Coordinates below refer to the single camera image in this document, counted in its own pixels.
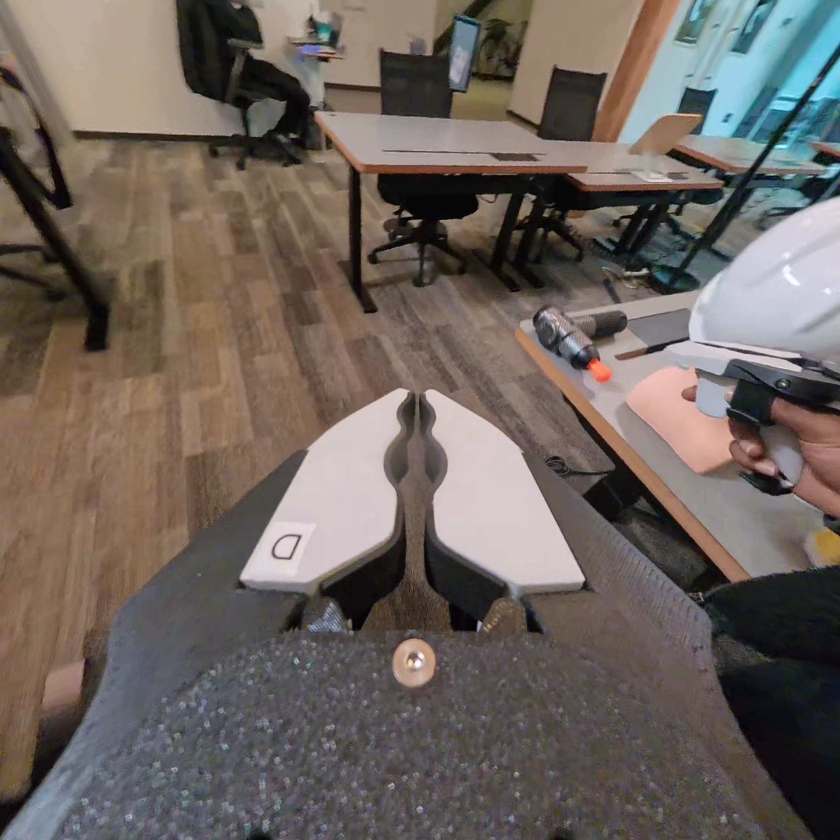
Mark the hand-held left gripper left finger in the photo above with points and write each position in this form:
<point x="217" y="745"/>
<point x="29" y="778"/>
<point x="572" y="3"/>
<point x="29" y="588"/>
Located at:
<point x="334" y="512"/>

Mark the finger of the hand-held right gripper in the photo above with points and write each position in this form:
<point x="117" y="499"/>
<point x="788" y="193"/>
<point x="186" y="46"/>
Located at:
<point x="695" y="358"/>

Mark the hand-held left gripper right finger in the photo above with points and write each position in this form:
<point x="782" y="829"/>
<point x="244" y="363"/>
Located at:
<point x="505" y="518"/>

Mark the person's right hand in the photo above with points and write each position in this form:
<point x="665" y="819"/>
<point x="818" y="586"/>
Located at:
<point x="820" y="453"/>

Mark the dark grey desk mat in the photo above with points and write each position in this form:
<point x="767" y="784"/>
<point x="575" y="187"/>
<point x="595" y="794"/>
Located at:
<point x="659" y="328"/>

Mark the thin brown tool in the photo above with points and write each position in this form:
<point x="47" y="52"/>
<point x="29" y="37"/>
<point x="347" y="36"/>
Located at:
<point x="640" y="352"/>

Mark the pink silicone pad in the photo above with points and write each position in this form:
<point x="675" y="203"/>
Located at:
<point x="676" y="413"/>

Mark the black massage gun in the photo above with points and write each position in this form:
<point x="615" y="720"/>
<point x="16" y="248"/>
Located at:
<point x="571" y="334"/>

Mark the yellow soft object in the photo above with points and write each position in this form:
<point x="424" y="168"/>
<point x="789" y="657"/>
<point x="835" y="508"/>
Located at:
<point x="823" y="548"/>

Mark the long wooden desk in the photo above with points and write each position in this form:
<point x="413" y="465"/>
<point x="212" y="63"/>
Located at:
<point x="630" y="177"/>

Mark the black stand pole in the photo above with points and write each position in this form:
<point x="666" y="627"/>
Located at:
<point x="754" y="170"/>

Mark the wooden board book stand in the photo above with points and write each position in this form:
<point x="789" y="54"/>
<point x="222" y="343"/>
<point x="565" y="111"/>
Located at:
<point x="666" y="134"/>

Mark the dark mesh chair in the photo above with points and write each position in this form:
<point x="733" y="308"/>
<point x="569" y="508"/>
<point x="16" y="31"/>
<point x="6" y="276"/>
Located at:
<point x="695" y="108"/>

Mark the black chair backrest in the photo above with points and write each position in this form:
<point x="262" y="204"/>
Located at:
<point x="571" y="105"/>

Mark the short wooden desk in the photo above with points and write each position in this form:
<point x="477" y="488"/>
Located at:
<point x="433" y="141"/>

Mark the black metal leg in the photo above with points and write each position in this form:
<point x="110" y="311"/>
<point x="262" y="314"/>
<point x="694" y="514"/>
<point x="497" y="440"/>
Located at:
<point x="59" y="249"/>

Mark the computer monitor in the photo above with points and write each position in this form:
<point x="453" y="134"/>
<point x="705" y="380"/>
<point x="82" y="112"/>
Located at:
<point x="464" y="52"/>

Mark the black high-back office chair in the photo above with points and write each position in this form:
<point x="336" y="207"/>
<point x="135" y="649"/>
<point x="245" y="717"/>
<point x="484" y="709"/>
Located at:
<point x="203" y="46"/>

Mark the wooden post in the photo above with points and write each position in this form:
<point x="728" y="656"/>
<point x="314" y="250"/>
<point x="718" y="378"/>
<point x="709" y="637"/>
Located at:
<point x="640" y="65"/>

